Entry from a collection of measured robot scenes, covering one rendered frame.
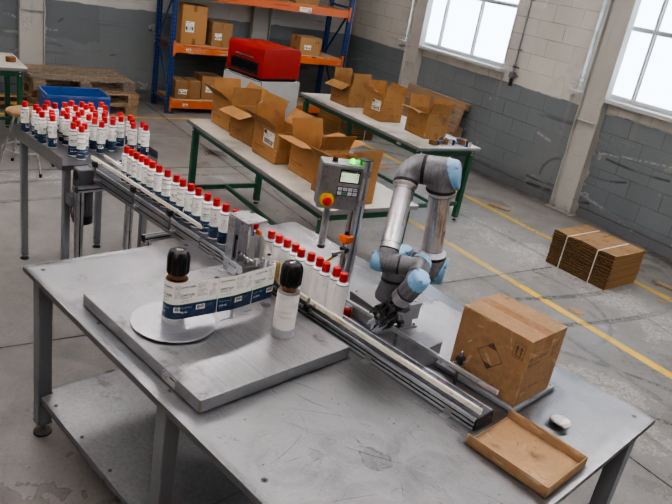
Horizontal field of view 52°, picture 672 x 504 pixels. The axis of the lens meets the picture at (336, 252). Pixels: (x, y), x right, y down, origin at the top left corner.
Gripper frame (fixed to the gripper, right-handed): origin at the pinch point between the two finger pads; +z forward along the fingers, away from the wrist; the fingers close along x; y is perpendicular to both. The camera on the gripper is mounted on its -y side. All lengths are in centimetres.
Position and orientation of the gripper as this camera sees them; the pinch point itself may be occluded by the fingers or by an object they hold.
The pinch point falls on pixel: (374, 328)
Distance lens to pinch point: 267.3
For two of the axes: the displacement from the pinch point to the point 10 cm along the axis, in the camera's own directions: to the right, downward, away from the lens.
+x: 5.1, 7.9, -3.5
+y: -7.1, 1.6, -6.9
